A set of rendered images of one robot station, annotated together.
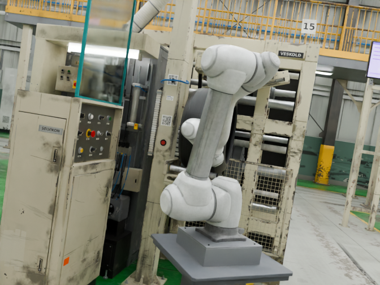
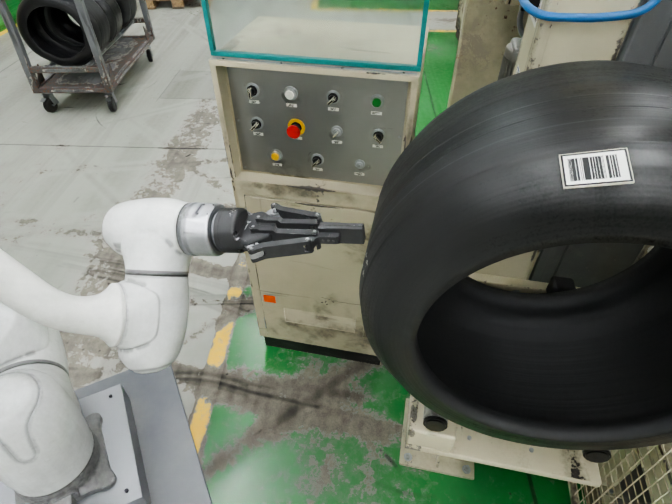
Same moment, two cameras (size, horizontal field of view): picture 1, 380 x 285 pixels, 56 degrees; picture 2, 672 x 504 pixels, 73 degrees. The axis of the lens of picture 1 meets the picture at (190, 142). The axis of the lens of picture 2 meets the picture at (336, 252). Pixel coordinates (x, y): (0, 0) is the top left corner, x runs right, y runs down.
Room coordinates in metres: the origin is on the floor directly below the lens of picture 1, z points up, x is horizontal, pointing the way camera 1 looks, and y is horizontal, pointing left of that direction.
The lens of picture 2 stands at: (2.22, -0.61, 1.70)
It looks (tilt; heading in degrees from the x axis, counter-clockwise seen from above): 43 degrees down; 88
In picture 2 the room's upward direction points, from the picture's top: straight up
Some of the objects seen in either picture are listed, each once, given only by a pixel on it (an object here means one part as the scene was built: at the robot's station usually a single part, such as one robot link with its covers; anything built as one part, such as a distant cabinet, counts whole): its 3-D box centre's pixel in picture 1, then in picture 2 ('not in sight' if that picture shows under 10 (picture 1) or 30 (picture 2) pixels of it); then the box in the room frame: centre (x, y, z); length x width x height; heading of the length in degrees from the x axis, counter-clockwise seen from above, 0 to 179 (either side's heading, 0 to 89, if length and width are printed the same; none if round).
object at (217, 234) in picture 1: (224, 229); (59, 471); (1.67, -0.22, 0.76); 0.22 x 0.18 x 0.06; 120
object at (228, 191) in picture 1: (223, 200); (28, 424); (1.66, -0.19, 0.90); 0.18 x 0.16 x 0.22; 121
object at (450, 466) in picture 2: (145, 280); (438, 434); (2.63, 0.17, 0.02); 0.27 x 0.27 x 0.04; 76
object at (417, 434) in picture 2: (190, 181); (434, 364); (2.45, -0.05, 0.83); 0.36 x 0.09 x 0.06; 76
